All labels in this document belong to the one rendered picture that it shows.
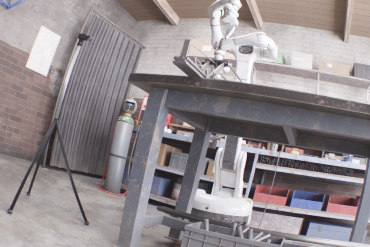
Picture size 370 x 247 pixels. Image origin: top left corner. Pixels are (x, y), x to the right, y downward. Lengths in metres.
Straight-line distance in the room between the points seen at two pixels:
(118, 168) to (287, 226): 1.95
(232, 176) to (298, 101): 1.33
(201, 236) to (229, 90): 0.65
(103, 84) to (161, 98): 2.82
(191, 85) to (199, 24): 3.39
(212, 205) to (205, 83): 0.96
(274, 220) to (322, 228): 0.56
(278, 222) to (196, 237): 1.65
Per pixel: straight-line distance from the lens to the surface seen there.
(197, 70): 1.24
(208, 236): 1.33
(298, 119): 1.20
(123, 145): 3.30
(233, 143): 2.21
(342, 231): 2.97
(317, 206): 2.87
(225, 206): 1.97
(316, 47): 4.08
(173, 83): 1.31
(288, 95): 1.15
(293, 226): 2.90
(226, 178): 2.38
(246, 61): 2.26
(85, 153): 4.09
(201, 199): 2.00
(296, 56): 3.73
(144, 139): 1.38
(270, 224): 2.91
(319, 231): 2.94
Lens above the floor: 0.52
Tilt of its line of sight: 8 degrees up
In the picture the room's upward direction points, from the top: 13 degrees clockwise
